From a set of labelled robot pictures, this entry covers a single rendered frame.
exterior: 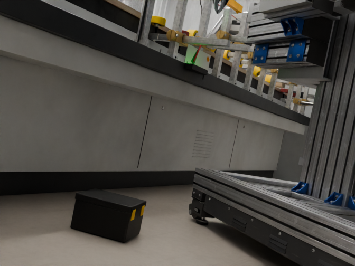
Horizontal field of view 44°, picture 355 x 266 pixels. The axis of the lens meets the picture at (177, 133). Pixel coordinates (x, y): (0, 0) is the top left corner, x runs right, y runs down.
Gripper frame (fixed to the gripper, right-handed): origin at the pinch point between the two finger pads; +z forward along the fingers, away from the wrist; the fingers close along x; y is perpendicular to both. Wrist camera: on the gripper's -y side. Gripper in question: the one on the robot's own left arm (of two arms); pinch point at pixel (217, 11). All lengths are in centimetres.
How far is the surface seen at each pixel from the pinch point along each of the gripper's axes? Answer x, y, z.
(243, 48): 16.7, 0.7, 16.8
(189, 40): -8.3, 18.2, 20.5
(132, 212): -2, 90, 91
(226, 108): 10, -51, 46
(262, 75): 27, -97, 15
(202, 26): -7.0, -3.3, 8.0
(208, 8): -5.5, -3.4, -1.8
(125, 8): -39, 29, 12
